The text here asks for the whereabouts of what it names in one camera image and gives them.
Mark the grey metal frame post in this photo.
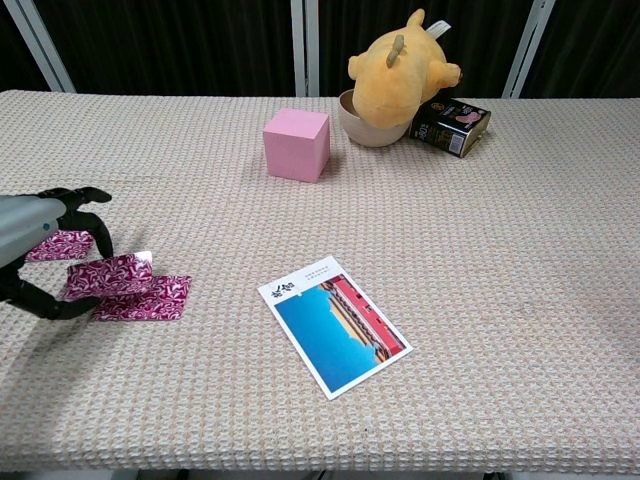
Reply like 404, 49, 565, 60
0, 0, 76, 94
289, 0, 321, 98
502, 0, 556, 99

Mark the pink cube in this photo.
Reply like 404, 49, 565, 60
262, 107, 331, 184

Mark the beige woven tablecloth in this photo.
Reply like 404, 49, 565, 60
0, 89, 640, 474

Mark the black curtain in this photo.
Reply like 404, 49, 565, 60
0, 0, 51, 93
318, 0, 534, 99
519, 0, 640, 100
24, 0, 296, 97

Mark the black printed box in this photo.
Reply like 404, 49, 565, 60
408, 97, 492, 159

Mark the blue and red postcard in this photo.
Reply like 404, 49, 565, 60
257, 255, 414, 401

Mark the yellow plush toy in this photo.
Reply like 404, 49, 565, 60
348, 8, 464, 129

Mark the beige bowl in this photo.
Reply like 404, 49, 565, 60
337, 89, 416, 148

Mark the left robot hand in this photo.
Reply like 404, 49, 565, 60
0, 186, 114, 322

